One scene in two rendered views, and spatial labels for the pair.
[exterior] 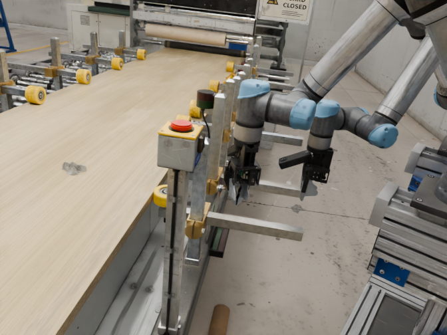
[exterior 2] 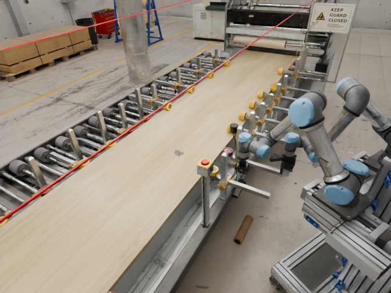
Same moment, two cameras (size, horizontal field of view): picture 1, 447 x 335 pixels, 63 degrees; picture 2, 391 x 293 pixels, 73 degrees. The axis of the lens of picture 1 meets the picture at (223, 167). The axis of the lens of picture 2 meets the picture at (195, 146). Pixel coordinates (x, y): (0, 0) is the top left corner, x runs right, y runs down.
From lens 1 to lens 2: 84 cm
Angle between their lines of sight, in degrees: 24
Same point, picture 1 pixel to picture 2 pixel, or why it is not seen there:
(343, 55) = (284, 127)
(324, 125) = (289, 146)
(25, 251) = (159, 190)
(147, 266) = not seen: hidden behind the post
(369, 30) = not seen: hidden behind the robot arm
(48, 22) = (182, 13)
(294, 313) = (290, 227)
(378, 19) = not seen: hidden behind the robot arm
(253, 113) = (242, 147)
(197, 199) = (223, 175)
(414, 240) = (317, 209)
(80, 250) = (175, 192)
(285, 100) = (255, 145)
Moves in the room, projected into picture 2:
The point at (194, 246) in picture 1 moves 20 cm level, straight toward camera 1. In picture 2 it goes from (222, 193) to (214, 214)
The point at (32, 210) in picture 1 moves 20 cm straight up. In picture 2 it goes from (162, 172) to (159, 150)
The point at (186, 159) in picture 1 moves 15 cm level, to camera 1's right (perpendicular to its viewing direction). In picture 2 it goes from (205, 174) to (232, 181)
